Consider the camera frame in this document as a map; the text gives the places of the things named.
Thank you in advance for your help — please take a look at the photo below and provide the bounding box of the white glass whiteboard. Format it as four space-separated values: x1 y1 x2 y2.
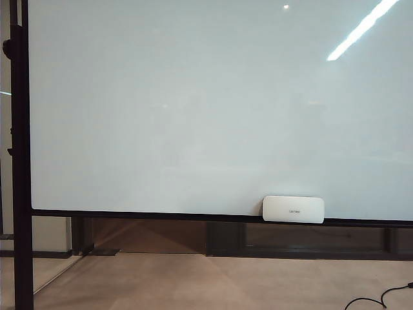
27 0 413 223

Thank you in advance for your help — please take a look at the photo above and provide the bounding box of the white rectangular board eraser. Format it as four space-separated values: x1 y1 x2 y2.
262 194 325 225

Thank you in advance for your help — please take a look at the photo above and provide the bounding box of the black cable on floor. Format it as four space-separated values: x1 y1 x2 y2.
344 282 413 310

